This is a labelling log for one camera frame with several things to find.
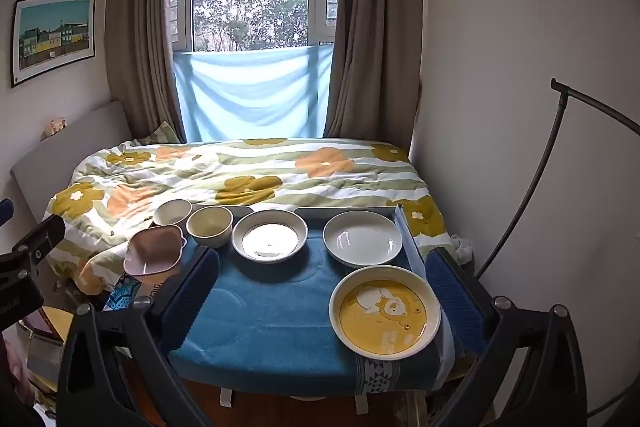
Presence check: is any floral striped blanket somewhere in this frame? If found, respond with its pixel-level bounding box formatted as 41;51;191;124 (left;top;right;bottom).
47;138;446;295

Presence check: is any yellow bear plate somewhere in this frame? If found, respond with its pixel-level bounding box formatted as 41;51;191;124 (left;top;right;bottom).
328;265;442;361

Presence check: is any plain white plate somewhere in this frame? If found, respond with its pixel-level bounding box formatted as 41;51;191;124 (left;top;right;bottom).
322;210;403;268

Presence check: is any yellow box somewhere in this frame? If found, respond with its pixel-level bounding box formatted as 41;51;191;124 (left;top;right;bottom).
37;306;76;343

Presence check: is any white plate with dark rim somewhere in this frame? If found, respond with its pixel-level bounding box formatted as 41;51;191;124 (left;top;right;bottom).
231;209;309;264

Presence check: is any blue mat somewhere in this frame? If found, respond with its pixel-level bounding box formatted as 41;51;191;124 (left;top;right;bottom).
167;207;456;395

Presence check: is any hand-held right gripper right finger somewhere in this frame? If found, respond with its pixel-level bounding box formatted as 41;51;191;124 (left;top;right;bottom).
425;248;588;427

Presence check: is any framed wall picture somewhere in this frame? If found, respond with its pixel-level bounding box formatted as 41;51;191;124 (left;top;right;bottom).
11;0;97;88

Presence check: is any patterned box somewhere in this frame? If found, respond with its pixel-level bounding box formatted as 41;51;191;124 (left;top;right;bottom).
102;274;171;313

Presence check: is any grey headboard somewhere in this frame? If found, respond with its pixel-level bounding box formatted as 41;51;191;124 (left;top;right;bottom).
10;101;132;228

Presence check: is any brown curtain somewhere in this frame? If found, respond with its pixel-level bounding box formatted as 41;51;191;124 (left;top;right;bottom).
104;0;188;142
324;0;426;152

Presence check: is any green pillow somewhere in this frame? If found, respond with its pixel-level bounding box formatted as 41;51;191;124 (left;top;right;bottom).
131;122;182;145

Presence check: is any light blue cloth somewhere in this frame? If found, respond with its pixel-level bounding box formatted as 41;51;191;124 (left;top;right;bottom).
172;44;335;142

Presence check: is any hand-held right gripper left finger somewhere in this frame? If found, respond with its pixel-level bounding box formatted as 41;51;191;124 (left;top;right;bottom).
56;246;221;427

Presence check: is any cream bowl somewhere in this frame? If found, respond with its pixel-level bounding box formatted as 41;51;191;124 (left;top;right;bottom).
186;205;234;249

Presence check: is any plush toy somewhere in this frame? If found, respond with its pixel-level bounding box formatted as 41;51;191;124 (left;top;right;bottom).
41;117;67;142

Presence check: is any black curved lamp stand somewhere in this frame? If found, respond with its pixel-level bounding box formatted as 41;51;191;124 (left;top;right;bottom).
474;78;640;280

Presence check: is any white crumpled paper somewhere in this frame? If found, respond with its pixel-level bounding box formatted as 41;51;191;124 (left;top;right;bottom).
450;234;473;264

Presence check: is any pink bowl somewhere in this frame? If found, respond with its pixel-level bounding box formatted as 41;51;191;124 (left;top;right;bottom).
123;224;188;277

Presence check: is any white bowl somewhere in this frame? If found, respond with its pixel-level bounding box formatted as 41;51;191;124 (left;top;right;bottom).
152;199;193;228

